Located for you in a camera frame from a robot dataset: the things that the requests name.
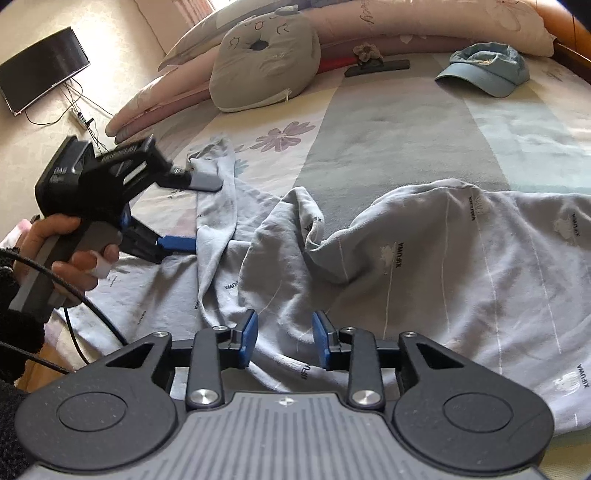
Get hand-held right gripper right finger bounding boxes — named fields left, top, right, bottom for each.
left=311, top=310, right=466, bottom=411

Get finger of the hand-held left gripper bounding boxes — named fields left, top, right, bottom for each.
left=121, top=225, right=198, bottom=265
left=157, top=164, right=223, bottom=193

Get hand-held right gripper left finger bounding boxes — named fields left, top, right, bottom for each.
left=106, top=309, right=259, bottom=411

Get grey striped pants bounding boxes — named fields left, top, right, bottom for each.
left=55, top=136, right=591, bottom=437

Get person's left forearm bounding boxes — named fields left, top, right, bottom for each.
left=0, top=247, right=47, bottom=480

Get person's left hand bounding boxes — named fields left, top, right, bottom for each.
left=14, top=215, right=124, bottom=308

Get pink white folded cloth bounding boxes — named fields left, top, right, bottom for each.
left=0, top=219, right=33, bottom=250

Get grey cat face pillow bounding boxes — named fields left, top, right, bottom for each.
left=209, top=6, right=321, bottom=114

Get grey floral pillow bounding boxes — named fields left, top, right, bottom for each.
left=157, top=0, right=259, bottom=72

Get red cloth strip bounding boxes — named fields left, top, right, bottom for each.
left=318, top=54, right=358, bottom=73

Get patchwork bed sheet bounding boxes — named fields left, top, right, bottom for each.
left=46, top=44, right=591, bottom=480

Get flower hair clip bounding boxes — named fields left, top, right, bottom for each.
left=353, top=42, right=384, bottom=63

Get black phone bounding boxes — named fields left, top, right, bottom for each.
left=344, top=59, right=411, bottom=78

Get pink folded quilt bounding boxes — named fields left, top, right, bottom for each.
left=105, top=0, right=557, bottom=144

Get blue cap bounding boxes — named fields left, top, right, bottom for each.
left=434, top=42, right=531, bottom=99

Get wooden bed headboard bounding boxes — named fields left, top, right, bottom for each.
left=536, top=0, right=591, bottom=70

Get black wall cable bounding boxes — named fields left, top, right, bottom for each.
left=25, top=78, right=116, bottom=153

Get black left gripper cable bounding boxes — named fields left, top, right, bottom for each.
left=0, top=256, right=130, bottom=374

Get black wall television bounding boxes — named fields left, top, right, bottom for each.
left=0, top=26, right=92, bottom=117

